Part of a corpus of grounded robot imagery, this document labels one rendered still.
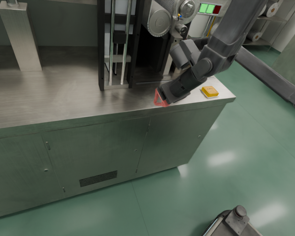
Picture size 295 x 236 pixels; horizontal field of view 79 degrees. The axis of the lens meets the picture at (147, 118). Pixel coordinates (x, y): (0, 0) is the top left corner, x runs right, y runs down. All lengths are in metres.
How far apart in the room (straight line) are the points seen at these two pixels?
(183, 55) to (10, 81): 0.77
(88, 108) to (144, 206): 0.99
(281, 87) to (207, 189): 1.19
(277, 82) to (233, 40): 0.42
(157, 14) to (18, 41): 0.62
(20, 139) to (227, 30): 0.81
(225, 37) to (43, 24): 1.00
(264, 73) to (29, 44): 0.98
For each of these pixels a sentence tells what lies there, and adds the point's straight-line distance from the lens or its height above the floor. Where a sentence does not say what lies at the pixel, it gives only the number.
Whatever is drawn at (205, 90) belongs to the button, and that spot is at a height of 0.92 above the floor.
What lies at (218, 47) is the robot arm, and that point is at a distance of 0.44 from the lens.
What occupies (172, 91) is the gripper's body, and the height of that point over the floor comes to 1.13.
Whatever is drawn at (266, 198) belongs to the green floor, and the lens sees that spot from 2.08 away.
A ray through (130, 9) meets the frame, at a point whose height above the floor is 1.26.
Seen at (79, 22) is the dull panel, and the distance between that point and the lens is 1.23.
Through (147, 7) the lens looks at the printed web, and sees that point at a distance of 0.96.
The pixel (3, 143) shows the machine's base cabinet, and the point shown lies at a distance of 0.91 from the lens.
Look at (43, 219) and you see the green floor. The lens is 1.56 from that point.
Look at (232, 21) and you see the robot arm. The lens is 0.44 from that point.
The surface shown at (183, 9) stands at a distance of 0.98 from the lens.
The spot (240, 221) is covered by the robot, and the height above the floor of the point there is 0.28.
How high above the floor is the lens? 1.44
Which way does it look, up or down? 44 degrees down
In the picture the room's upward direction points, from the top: 14 degrees clockwise
